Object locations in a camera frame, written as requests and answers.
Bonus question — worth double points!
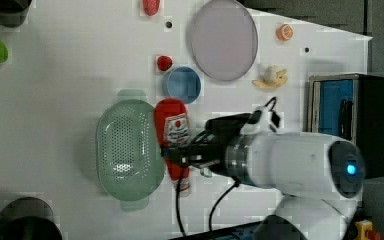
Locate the red plush ketchup bottle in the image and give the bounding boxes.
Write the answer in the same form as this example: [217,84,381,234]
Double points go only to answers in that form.
[154,98,191,197]

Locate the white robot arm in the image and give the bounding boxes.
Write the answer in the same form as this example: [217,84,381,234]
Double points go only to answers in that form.
[161,110,365,240]

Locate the black silver toaster oven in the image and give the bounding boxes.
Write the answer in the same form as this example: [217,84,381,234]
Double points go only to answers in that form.
[306,73,384,179]

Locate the black cylinder post lower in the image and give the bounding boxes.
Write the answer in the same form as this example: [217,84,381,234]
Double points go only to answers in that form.
[0,197,63,240]

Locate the orange slice toy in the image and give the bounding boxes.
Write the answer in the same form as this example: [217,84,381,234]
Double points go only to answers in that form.
[276,24,294,41]

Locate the green oval strainer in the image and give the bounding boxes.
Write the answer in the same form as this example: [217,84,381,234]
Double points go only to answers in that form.
[95,89,165,212]

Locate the black cylinder post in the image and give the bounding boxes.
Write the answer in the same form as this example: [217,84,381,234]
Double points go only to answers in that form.
[0,197,63,240]
[0,0,33,28]

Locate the blue bowl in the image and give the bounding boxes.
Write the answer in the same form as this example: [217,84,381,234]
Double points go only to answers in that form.
[162,67,201,104]

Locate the small red strawberry toy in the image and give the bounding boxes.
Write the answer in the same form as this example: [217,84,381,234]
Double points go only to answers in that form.
[157,56,173,71]

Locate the blue metal rail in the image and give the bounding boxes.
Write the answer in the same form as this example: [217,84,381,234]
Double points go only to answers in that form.
[171,222,259,240]

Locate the yellow red clamp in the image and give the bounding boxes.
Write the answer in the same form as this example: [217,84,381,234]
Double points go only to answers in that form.
[354,220,382,240]

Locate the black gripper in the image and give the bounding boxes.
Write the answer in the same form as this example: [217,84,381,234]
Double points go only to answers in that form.
[161,113,260,177]

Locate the black cylinder post upper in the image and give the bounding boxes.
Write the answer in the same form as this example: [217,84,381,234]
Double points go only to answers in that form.
[0,0,33,28]

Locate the black cable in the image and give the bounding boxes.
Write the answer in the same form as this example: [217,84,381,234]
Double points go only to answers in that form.
[174,166,241,238]

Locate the peeled banana toy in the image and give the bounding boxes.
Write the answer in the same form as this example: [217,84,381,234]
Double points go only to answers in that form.
[252,65,288,89]

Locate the lilac round plate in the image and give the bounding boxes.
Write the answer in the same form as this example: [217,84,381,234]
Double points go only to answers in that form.
[189,0,258,81]

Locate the green mug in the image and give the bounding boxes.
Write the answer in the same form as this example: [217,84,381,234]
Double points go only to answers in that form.
[200,168,212,178]

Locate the pink strawberry toy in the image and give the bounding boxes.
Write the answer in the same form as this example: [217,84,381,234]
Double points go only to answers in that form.
[142,0,161,16]

